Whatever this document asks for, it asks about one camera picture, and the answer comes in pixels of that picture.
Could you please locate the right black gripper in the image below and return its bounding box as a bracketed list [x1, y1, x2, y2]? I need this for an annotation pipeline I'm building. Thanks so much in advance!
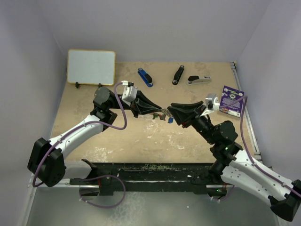
[167, 101, 217, 145]

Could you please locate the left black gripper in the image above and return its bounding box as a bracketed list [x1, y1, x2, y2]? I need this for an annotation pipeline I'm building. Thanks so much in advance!
[109, 90, 161, 118]

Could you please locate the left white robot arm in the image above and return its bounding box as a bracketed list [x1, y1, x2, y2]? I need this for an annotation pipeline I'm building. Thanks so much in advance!
[27, 82, 162, 187]

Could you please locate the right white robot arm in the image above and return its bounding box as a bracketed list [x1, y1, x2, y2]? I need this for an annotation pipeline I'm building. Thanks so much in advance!
[167, 101, 301, 222]

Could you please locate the key with blue tag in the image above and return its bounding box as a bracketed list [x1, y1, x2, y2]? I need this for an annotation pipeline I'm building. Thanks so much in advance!
[168, 117, 174, 123]

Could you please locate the blue stapler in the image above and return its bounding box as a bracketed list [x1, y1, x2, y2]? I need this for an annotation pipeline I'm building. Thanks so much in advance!
[137, 68, 153, 87]

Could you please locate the grey black stapler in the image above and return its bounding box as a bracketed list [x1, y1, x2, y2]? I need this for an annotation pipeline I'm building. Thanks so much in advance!
[187, 75, 211, 85]

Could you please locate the purple card package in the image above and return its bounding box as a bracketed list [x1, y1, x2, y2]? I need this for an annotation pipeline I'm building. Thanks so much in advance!
[219, 86, 244, 118]

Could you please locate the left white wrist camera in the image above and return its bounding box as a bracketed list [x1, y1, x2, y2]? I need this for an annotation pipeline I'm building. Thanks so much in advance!
[122, 81, 138, 103]

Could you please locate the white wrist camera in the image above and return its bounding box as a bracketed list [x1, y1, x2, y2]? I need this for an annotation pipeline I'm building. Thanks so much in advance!
[122, 81, 138, 103]
[201, 94, 220, 116]

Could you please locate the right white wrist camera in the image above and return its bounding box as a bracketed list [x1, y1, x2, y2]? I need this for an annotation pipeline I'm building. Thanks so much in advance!
[201, 94, 220, 116]

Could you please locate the small whiteboard yellow frame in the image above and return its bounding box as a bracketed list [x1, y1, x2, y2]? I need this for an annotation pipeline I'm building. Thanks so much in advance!
[67, 49, 116, 86]

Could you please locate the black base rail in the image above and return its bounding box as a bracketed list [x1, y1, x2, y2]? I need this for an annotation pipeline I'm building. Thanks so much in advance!
[69, 159, 238, 196]

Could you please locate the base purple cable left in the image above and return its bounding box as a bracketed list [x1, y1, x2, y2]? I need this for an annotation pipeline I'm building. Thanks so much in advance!
[79, 174, 127, 208]

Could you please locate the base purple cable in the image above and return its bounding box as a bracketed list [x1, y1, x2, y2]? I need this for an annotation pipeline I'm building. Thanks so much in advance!
[79, 174, 127, 208]
[210, 185, 236, 202]

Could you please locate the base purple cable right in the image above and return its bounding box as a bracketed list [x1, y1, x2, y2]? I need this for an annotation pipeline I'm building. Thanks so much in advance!
[210, 185, 236, 202]

